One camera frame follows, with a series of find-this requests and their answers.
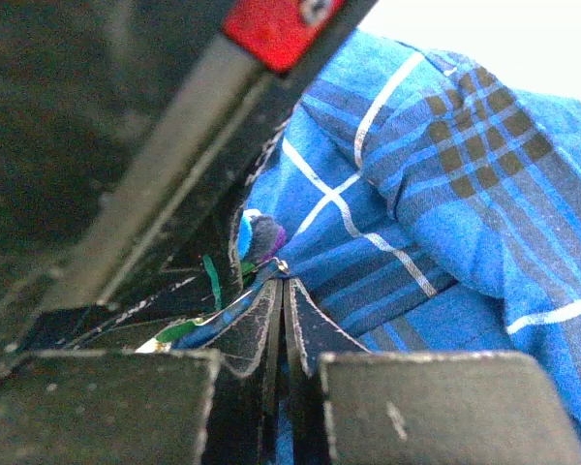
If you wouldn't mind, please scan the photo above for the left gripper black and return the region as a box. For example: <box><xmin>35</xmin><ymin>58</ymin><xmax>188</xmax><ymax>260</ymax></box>
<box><xmin>0</xmin><ymin>1</ymin><xmax>372</xmax><ymax>375</ymax></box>

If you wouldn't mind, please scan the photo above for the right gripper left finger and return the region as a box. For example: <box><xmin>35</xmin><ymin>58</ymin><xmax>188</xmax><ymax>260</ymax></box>
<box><xmin>0</xmin><ymin>280</ymin><xmax>282</xmax><ymax>464</ymax></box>

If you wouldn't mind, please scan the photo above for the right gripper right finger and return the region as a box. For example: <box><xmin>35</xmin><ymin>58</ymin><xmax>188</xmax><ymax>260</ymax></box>
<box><xmin>284</xmin><ymin>279</ymin><xmax>581</xmax><ymax>464</ymax></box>

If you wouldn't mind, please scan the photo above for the colourful flower plush brooch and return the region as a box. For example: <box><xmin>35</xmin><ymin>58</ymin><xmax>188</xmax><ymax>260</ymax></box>
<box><xmin>136</xmin><ymin>209</ymin><xmax>287</xmax><ymax>354</ymax></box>

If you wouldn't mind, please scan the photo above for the blue plaid shirt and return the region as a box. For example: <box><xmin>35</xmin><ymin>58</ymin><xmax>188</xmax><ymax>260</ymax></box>
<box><xmin>248</xmin><ymin>31</ymin><xmax>581</xmax><ymax>444</ymax></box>

